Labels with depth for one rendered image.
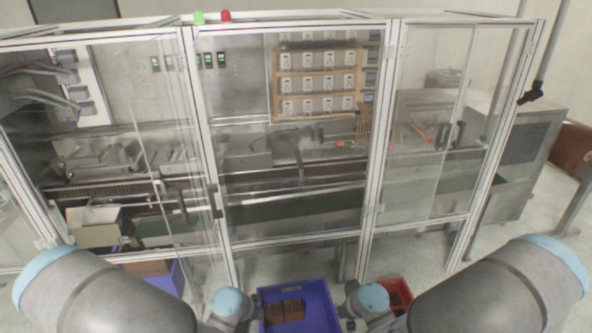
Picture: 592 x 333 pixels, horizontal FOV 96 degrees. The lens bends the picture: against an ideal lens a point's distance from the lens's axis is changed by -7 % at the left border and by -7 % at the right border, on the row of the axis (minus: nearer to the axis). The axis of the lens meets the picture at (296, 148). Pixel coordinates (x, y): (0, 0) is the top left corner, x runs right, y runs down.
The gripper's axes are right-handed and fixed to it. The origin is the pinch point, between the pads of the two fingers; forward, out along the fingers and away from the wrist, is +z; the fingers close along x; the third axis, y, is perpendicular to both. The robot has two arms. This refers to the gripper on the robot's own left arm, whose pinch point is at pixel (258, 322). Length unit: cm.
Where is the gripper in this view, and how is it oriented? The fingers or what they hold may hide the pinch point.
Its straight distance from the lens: 134.7
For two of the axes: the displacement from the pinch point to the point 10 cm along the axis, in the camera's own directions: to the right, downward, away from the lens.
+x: -9.8, 0.4, 2.0
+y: 0.9, -8.0, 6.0
